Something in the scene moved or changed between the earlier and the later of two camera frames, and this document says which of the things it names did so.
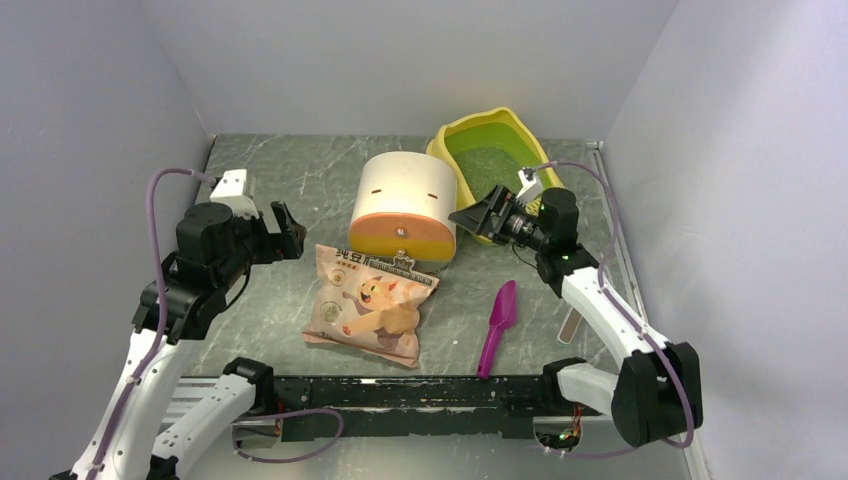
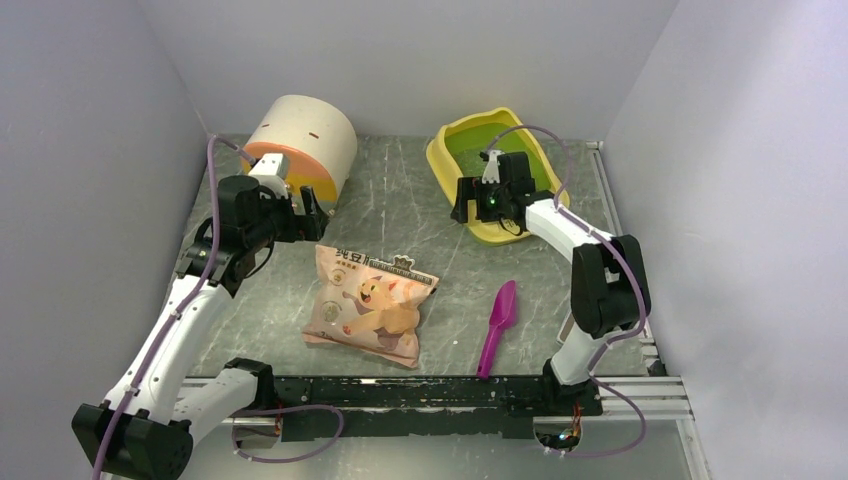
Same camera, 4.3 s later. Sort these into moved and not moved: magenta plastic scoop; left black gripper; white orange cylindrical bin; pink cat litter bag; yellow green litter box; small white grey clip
Moved: left black gripper; white orange cylindrical bin
Not moved: yellow green litter box; magenta plastic scoop; pink cat litter bag; small white grey clip
